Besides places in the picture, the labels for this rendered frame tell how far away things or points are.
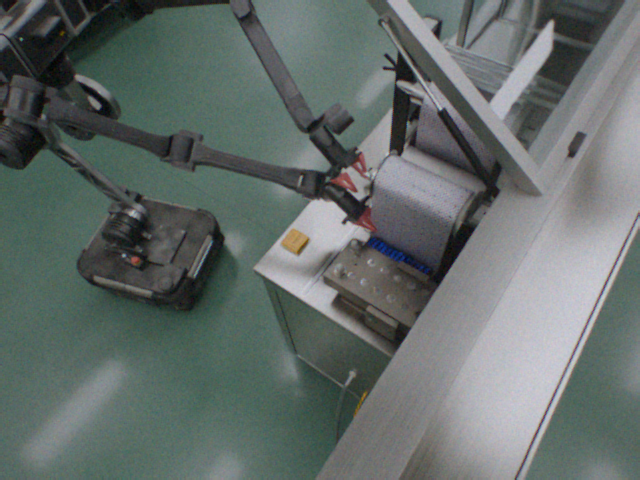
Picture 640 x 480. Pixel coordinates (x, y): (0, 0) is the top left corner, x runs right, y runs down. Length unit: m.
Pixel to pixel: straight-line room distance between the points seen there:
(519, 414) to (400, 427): 0.31
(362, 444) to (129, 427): 1.98
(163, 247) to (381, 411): 2.02
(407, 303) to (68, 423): 1.81
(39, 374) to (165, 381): 0.64
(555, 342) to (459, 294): 0.30
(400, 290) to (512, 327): 0.51
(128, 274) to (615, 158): 2.10
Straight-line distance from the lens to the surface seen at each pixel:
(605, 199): 1.17
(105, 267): 2.63
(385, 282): 1.40
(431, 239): 1.32
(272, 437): 2.34
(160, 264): 2.50
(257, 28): 1.50
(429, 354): 0.67
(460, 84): 0.76
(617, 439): 2.58
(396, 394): 0.65
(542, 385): 0.93
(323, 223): 1.66
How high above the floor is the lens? 2.28
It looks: 59 degrees down
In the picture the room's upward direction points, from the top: 6 degrees counter-clockwise
